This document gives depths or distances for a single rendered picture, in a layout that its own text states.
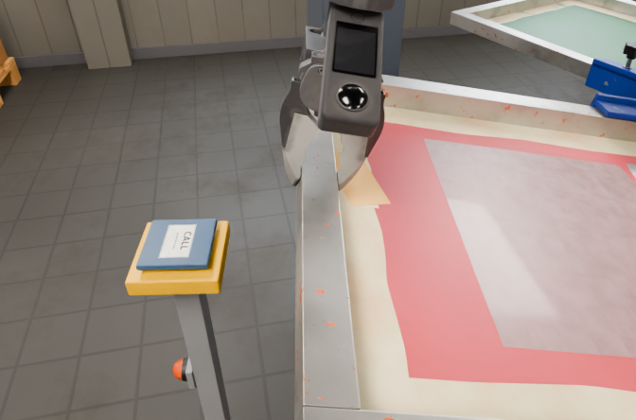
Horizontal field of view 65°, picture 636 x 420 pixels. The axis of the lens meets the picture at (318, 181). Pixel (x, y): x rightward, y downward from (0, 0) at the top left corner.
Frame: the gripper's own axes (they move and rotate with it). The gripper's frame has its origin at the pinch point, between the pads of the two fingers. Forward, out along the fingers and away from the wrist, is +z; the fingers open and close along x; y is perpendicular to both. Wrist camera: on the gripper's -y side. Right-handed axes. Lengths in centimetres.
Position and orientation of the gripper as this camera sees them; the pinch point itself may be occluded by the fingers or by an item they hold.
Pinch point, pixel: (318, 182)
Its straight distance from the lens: 52.6
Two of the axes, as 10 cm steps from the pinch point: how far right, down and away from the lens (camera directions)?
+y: -0.3, -5.9, 8.1
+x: -9.8, -1.2, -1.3
